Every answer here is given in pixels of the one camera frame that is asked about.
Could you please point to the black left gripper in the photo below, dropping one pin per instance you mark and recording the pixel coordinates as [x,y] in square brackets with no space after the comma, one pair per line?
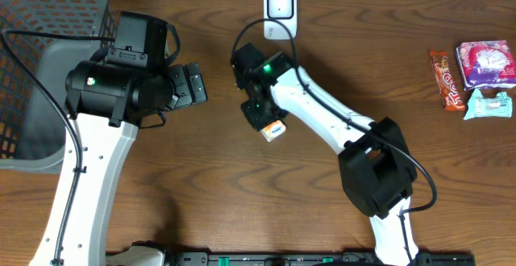
[177,83]

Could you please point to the red purple noodle packet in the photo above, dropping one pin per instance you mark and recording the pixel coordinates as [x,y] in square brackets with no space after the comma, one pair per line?
[486,65]

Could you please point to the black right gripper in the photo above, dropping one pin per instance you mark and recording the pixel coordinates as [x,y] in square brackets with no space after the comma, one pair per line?
[256,120]

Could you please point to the orange-brown snack bar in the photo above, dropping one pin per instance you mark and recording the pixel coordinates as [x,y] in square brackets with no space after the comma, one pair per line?
[447,87]

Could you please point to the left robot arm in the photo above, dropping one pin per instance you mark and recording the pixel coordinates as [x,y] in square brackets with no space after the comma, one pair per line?
[107,103]

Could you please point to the orange tissue pack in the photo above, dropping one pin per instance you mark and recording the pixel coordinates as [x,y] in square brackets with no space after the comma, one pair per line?
[273,130]

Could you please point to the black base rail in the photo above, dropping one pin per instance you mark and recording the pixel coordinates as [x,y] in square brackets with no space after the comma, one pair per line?
[282,259]

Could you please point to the teal snack packet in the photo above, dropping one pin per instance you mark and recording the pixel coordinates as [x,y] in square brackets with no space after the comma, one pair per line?
[501,106]

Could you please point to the white barcode scanner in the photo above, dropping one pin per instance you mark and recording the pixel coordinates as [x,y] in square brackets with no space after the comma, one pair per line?
[286,13]

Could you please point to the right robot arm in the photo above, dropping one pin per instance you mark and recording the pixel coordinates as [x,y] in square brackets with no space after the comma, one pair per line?
[375,173]

